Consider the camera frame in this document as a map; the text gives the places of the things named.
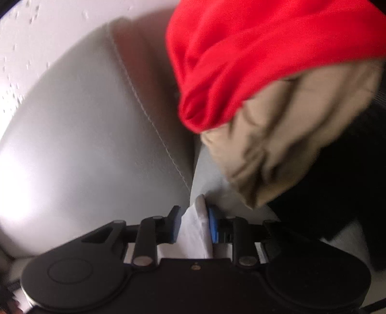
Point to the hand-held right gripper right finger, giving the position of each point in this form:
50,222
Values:
212,226

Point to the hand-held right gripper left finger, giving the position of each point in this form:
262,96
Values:
175,225

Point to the white t-shirt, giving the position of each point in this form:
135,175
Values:
194,232

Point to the tan folded garment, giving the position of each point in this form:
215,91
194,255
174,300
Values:
286,136

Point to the grey sofa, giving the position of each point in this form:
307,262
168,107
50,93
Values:
75,136

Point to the black folded garment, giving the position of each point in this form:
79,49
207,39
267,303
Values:
346,196

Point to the red folded garment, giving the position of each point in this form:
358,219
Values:
241,54

